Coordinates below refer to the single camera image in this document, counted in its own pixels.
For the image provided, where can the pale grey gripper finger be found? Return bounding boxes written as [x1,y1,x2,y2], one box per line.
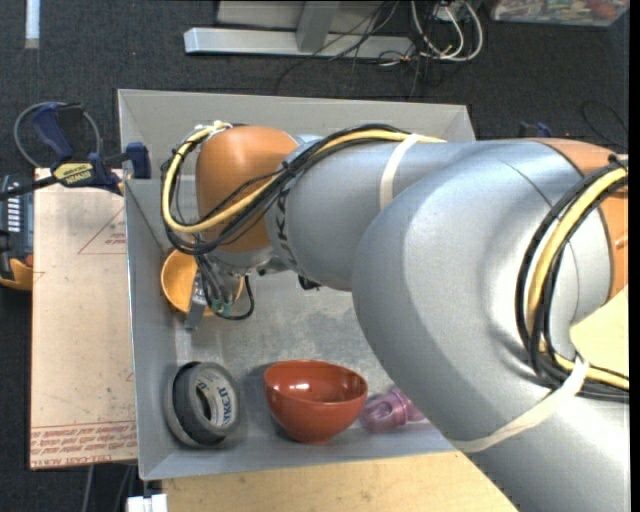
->
[184,301,207,331]

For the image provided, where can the orange bowl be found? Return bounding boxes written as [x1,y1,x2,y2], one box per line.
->
[159,248,246,317]

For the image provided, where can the grey metal bin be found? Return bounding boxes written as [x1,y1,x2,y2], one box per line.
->
[117,88,477,482]

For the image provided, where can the grey tape roll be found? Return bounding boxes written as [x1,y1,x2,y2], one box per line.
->
[164,360,243,449]

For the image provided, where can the brown cardboard board red print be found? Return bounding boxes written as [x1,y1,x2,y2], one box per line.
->
[29,167,139,471]

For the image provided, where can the red-brown bowl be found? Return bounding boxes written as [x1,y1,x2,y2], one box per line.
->
[263,359,370,445]

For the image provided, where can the clear pink plastic piece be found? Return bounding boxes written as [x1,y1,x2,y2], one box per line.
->
[359,386,427,435]

